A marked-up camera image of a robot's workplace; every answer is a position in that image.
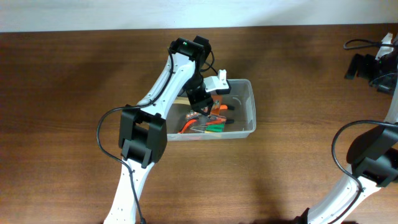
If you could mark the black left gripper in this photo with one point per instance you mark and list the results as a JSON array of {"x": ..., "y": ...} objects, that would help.
[{"x": 199, "y": 102}]

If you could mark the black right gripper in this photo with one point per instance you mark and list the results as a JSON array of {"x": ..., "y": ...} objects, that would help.
[{"x": 388, "y": 86}]

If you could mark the orange scraper with wooden handle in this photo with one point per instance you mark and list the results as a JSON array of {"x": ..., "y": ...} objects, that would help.
[{"x": 215, "y": 108}]

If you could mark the orange bit holder strip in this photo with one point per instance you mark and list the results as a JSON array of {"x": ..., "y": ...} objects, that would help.
[{"x": 196, "y": 115}]

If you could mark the orange black long-nose pliers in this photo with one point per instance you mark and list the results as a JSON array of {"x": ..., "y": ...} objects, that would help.
[{"x": 224, "y": 109}]

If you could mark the clear box of coloured tubes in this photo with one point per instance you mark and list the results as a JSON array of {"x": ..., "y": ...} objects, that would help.
[{"x": 214, "y": 125}]

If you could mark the red black diagonal cutters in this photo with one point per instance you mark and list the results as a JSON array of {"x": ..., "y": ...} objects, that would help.
[{"x": 185, "y": 127}]

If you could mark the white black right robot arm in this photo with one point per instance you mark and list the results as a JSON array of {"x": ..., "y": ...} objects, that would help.
[{"x": 371, "y": 157}]

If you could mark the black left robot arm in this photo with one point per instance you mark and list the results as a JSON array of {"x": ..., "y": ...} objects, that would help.
[{"x": 143, "y": 127}]

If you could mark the clear plastic container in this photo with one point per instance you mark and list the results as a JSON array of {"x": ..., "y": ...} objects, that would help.
[{"x": 233, "y": 116}]

